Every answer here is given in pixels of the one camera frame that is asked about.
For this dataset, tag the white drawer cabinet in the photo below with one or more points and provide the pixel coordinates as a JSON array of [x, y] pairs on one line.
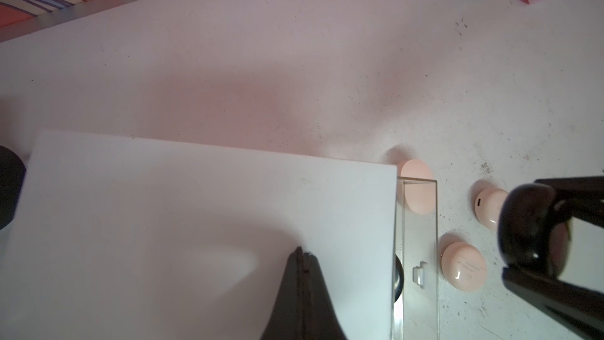
[[129, 238]]

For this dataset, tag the pink earphone case bottom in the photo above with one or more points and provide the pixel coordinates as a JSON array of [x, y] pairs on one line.
[[464, 267]]

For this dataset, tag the pink earphone case top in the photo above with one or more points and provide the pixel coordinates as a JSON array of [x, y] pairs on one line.
[[417, 192]]

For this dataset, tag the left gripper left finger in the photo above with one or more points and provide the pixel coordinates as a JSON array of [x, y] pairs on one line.
[[287, 318]]

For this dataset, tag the pink earphone case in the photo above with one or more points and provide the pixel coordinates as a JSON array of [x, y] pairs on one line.
[[464, 267], [417, 192], [488, 206]]

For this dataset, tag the black earphone case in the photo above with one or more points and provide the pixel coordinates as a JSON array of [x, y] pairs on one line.
[[534, 230], [398, 284]]

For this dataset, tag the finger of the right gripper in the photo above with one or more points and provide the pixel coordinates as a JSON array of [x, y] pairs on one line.
[[577, 197], [578, 309]]

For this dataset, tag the clear drawer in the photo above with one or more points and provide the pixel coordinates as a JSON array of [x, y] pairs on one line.
[[416, 313]]

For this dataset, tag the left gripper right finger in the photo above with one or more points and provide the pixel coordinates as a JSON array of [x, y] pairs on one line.
[[318, 317]]

